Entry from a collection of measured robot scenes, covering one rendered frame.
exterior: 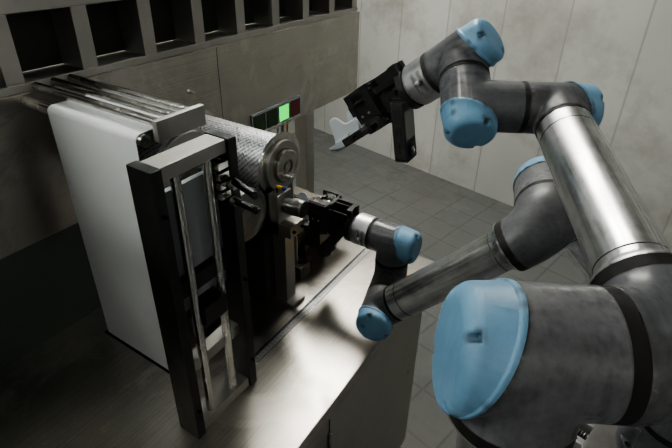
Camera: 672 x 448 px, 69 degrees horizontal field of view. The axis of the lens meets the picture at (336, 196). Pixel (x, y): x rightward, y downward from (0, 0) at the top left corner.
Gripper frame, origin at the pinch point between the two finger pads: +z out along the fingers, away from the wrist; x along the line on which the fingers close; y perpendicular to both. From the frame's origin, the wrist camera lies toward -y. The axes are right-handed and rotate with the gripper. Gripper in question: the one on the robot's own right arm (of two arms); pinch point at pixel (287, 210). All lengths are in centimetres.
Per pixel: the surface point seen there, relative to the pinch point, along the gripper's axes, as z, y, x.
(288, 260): -8.0, -5.9, 10.4
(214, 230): -15.8, 20.5, 38.5
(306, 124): 45, -9, -71
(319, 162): 140, -109, -219
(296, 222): -10.0, 4.9, 9.5
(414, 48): 82, -16, -258
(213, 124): 14.7, 22.3, 7.8
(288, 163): -5.5, 16.9, 5.9
